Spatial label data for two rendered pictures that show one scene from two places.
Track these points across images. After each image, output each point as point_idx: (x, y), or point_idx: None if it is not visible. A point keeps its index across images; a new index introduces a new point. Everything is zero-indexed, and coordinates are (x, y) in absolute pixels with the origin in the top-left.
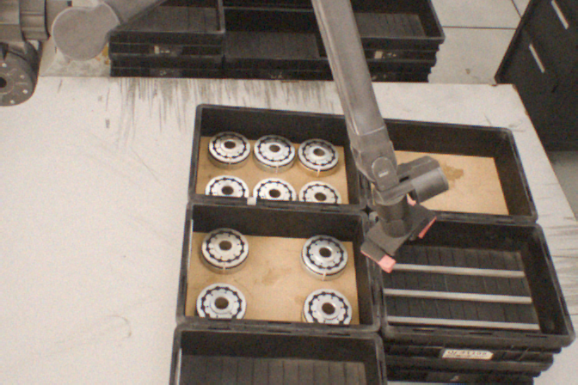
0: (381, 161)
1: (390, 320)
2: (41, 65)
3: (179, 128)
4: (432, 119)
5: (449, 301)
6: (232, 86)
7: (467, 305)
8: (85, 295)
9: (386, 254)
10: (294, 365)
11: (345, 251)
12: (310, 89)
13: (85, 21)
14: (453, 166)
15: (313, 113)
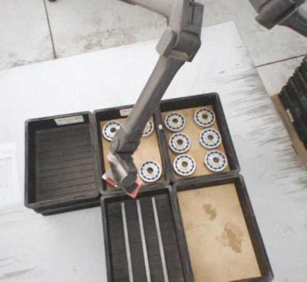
0: (116, 140)
1: (122, 208)
2: None
3: (231, 102)
4: (304, 245)
5: (141, 240)
6: (274, 120)
7: (140, 251)
8: (128, 90)
9: (162, 204)
10: (93, 167)
11: (153, 180)
12: (294, 162)
13: None
14: (241, 246)
15: (232, 148)
